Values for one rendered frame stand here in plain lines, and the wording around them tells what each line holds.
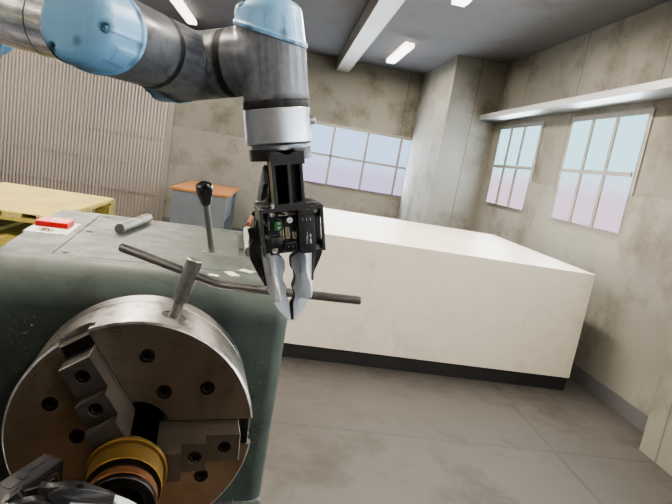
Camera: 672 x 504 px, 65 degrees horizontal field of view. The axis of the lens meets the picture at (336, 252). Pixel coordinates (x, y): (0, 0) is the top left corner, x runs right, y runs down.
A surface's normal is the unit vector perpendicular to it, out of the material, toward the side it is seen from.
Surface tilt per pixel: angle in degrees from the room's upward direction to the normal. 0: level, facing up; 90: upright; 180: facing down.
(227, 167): 90
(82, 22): 90
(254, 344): 90
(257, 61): 97
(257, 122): 99
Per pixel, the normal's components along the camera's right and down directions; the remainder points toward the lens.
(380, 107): 0.10, 0.18
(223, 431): 0.11, -0.98
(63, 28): -0.32, 0.11
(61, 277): 0.29, -0.59
